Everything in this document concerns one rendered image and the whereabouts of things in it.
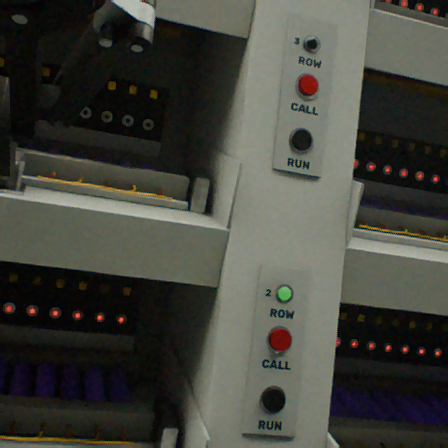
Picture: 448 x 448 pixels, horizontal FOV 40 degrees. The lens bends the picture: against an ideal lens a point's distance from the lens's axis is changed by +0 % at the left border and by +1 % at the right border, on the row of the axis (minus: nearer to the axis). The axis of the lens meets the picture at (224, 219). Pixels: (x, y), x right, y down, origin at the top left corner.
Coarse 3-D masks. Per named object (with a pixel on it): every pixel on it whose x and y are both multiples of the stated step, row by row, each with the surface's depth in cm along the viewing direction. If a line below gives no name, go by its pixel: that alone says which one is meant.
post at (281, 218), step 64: (256, 0) 48; (320, 0) 49; (256, 64) 47; (192, 128) 64; (256, 128) 46; (256, 192) 46; (320, 192) 48; (256, 256) 46; (320, 256) 47; (192, 320) 52; (320, 320) 47; (192, 384) 49; (320, 384) 46
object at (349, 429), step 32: (352, 320) 65; (384, 320) 66; (416, 320) 67; (352, 352) 66; (384, 352) 67; (416, 352) 68; (352, 384) 64; (384, 384) 65; (416, 384) 67; (352, 416) 58; (384, 416) 58; (416, 416) 60
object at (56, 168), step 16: (32, 160) 47; (48, 160) 47; (64, 160) 47; (80, 160) 48; (32, 176) 47; (48, 176) 47; (64, 176) 48; (80, 176) 48; (96, 176) 48; (112, 176) 49; (128, 176) 49; (144, 176) 49; (160, 176) 50; (176, 176) 50; (128, 192) 47; (144, 192) 49; (160, 192) 49; (176, 192) 50
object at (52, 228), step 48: (96, 144) 60; (144, 144) 61; (192, 144) 61; (0, 192) 42; (48, 192) 45; (192, 192) 50; (0, 240) 42; (48, 240) 42; (96, 240) 43; (144, 240) 44; (192, 240) 45
